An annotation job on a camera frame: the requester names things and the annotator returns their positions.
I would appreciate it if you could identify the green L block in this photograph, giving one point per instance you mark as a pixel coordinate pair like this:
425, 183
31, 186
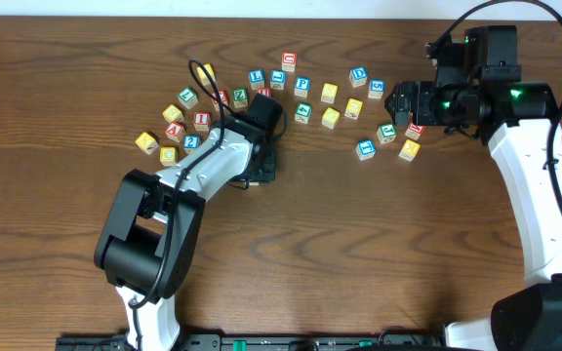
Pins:
188, 98

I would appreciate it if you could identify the yellow block far left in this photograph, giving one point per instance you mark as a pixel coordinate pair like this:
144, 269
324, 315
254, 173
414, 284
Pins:
146, 143

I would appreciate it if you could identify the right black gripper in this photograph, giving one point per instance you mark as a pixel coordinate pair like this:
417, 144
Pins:
405, 103

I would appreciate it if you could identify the yellow S block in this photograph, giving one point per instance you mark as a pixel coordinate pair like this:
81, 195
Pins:
329, 93

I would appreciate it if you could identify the yellow O block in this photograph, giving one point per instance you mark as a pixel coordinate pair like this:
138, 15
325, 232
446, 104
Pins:
330, 118

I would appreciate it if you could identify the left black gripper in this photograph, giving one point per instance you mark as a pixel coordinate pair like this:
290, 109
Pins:
265, 169

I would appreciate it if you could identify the blue 2 block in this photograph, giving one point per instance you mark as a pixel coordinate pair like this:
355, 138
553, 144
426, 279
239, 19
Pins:
191, 143

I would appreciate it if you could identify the yellow K block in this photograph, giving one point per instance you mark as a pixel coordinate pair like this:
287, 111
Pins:
409, 150

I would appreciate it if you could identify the plain yellow block top left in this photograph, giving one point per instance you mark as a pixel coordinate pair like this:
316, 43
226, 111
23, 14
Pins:
206, 74

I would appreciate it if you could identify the red U block top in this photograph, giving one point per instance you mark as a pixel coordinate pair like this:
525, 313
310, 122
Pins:
289, 61

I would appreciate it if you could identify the blue 5 block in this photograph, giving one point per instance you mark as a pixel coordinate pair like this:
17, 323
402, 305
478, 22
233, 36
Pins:
376, 89

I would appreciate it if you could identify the red M block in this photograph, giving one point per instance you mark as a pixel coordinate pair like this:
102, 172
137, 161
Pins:
414, 131

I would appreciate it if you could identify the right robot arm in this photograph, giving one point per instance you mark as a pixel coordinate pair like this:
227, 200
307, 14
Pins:
478, 84

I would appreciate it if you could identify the blue l block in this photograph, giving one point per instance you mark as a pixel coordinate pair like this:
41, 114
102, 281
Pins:
277, 80
256, 79

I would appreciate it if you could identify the green Z block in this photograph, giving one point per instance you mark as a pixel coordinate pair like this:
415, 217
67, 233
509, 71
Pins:
240, 97

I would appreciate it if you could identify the red I block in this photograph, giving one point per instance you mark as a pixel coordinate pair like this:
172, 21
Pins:
202, 121

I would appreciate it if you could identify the red A block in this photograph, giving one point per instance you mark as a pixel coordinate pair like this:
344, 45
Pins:
175, 131

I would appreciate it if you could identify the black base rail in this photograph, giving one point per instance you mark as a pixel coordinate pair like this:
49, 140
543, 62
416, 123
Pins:
390, 339

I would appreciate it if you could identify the red E block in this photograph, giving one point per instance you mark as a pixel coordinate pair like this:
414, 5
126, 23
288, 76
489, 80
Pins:
224, 99

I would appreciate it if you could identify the blue D block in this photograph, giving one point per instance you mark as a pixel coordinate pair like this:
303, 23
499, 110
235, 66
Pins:
358, 76

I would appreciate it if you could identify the green 4 block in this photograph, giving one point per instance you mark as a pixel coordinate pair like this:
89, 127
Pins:
303, 112

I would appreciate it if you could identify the red u block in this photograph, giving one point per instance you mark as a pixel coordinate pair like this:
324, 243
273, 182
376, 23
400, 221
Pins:
289, 61
265, 91

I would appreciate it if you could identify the green J block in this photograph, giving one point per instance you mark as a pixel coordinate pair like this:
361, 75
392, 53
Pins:
386, 133

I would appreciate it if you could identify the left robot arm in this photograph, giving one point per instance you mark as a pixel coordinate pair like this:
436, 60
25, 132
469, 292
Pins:
148, 241

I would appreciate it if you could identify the yellow G block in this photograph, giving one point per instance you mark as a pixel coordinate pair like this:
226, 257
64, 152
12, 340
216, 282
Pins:
353, 108

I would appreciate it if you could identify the yellow block lower left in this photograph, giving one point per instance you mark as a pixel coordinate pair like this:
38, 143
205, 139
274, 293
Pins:
168, 156

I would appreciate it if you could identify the blue P block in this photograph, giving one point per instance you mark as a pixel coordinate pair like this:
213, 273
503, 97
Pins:
302, 86

